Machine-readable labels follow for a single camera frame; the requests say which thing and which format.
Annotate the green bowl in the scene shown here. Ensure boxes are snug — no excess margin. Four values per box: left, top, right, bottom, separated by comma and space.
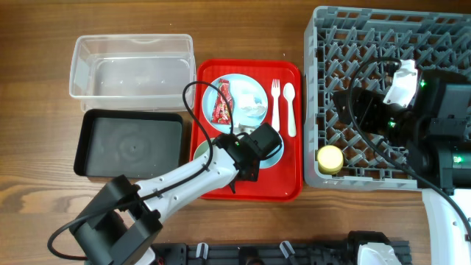
193, 138, 214, 160

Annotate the red snack wrapper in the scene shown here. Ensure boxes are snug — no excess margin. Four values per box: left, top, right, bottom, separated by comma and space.
211, 79, 233, 124

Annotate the white tissue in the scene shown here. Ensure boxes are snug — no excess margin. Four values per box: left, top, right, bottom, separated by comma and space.
235, 89, 268, 118

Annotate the light blue plate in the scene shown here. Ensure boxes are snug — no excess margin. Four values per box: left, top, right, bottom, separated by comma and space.
202, 74, 269, 133

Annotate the yellow cup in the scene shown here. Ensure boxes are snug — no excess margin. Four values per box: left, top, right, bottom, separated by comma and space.
316, 145, 344, 175

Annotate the light blue bowl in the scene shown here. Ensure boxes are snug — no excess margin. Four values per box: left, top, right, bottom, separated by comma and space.
260, 135, 284, 169

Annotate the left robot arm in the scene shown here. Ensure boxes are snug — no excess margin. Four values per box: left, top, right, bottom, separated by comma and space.
70, 123, 282, 265

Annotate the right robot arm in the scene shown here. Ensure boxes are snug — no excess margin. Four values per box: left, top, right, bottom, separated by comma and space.
333, 69, 470, 264

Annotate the grey dishwasher rack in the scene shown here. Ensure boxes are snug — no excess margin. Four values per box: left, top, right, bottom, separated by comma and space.
303, 6, 470, 191

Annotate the black waste tray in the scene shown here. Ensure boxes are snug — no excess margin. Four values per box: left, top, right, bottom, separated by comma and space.
74, 109, 183, 179

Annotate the white plastic fork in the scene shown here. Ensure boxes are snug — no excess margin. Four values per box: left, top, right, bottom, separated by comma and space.
271, 79, 280, 132

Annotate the white plastic spoon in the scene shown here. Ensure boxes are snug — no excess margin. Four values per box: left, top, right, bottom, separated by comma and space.
283, 82, 297, 138

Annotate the red serving tray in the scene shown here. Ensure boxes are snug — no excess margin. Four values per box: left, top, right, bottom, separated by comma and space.
196, 59, 303, 202

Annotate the clear plastic bin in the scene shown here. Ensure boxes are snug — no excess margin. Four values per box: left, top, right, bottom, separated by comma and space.
69, 34, 196, 112

